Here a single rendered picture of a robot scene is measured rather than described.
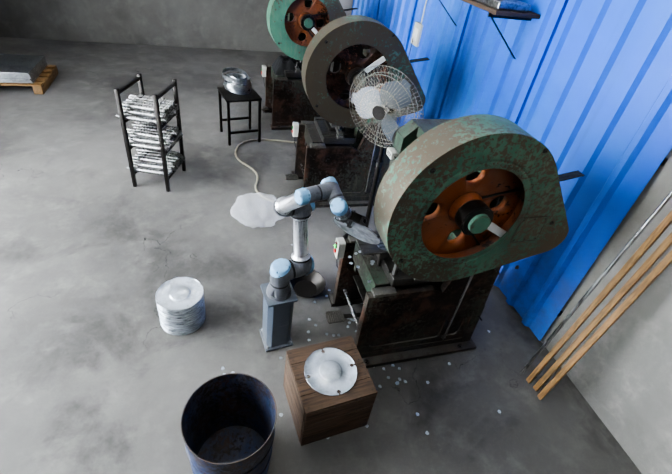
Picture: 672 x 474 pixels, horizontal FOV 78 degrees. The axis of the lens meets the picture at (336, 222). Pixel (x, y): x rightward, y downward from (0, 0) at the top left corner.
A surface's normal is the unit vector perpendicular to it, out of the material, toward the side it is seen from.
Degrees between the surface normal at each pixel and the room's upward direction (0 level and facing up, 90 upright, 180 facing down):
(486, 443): 0
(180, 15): 90
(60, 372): 0
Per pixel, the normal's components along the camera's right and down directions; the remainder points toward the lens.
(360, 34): 0.22, 0.61
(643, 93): -0.96, 0.06
